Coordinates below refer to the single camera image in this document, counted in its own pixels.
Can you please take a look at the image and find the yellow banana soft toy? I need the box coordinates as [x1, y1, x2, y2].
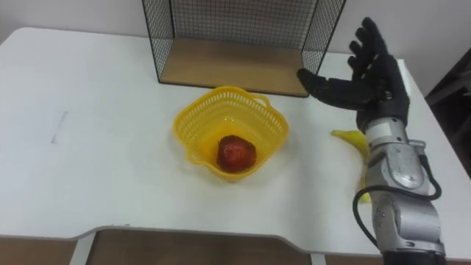
[330, 129, 372, 204]

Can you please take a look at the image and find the white desk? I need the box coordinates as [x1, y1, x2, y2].
[0, 26, 471, 265]

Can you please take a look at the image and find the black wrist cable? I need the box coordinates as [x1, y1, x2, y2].
[352, 153, 442, 248]

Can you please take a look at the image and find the red strawberry soft toy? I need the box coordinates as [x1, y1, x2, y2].
[216, 135, 258, 174]

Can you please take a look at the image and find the yellow plastic basket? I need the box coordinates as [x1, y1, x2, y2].
[172, 85, 290, 183]

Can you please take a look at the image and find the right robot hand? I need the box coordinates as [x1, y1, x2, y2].
[297, 16, 411, 134]

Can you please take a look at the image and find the black wire mesh shelf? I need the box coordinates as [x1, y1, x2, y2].
[141, 0, 347, 99]

